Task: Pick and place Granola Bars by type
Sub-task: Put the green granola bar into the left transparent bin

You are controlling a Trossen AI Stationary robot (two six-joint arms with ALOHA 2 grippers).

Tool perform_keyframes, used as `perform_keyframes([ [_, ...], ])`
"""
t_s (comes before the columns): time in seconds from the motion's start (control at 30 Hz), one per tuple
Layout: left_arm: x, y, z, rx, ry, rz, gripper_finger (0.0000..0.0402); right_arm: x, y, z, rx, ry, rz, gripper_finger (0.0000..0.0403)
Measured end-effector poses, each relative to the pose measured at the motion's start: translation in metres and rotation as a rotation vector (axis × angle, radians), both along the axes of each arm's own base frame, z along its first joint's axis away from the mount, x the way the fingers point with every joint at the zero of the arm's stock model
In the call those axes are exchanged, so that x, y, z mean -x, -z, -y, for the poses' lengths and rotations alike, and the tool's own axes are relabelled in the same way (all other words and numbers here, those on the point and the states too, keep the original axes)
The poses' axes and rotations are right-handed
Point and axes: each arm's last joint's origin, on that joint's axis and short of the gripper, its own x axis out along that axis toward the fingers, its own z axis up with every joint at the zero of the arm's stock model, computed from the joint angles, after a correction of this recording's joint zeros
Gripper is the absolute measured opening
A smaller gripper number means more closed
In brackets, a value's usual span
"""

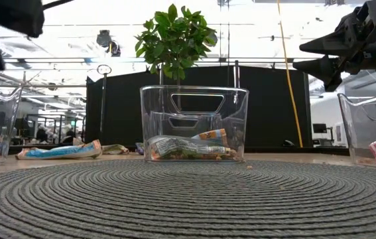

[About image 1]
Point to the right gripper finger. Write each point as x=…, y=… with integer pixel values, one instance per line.
x=323, y=68
x=333, y=44

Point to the blue granola bar orange ends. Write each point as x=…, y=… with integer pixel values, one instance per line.
x=61, y=151

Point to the green and beige granola bar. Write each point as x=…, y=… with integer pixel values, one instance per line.
x=114, y=149

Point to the blue granola bar white label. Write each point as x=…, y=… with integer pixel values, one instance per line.
x=174, y=146

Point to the black computer monitor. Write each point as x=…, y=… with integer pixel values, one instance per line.
x=319, y=128

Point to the black partition screen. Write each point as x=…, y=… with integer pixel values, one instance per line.
x=274, y=109

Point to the black ceiling-mounted device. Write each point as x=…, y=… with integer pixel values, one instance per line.
x=104, y=39

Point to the black pole stand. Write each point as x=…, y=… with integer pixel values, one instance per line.
x=103, y=99

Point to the green potted plant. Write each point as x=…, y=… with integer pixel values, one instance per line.
x=174, y=36

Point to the round grey woven placemat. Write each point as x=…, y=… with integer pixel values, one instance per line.
x=187, y=199

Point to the black metal rig frame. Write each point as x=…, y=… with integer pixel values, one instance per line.
x=307, y=151

